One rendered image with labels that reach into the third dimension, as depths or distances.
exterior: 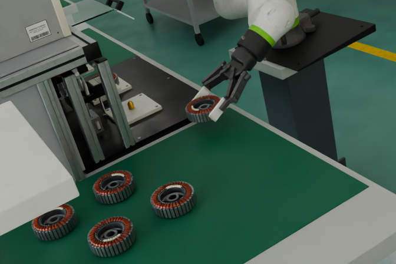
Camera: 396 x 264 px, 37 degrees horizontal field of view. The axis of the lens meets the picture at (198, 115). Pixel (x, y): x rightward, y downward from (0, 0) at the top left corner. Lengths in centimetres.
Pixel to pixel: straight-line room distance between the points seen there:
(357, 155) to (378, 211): 152
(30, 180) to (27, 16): 88
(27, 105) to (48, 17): 26
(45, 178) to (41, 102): 77
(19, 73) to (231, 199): 62
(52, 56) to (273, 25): 63
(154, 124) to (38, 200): 104
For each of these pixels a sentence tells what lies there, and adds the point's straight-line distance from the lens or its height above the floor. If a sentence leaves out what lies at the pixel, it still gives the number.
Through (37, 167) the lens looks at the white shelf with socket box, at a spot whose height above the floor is 121.
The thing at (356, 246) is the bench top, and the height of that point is 75.
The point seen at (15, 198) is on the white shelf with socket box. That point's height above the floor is 121.
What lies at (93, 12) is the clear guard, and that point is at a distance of 208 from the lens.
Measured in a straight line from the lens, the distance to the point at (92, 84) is 189.
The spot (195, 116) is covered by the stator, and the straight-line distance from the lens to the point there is 173.
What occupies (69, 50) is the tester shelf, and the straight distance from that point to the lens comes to 163.
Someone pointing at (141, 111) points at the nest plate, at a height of 78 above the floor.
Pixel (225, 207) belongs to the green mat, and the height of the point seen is 75.
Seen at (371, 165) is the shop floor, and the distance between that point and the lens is 282.
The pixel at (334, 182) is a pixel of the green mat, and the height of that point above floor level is 75.
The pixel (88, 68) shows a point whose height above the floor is 88.
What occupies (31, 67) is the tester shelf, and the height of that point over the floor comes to 112.
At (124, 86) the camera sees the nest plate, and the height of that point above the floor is 78.
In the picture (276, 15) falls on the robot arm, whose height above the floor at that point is 102.
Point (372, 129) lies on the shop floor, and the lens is 307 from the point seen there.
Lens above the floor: 163
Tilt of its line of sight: 28 degrees down
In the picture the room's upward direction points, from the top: 15 degrees counter-clockwise
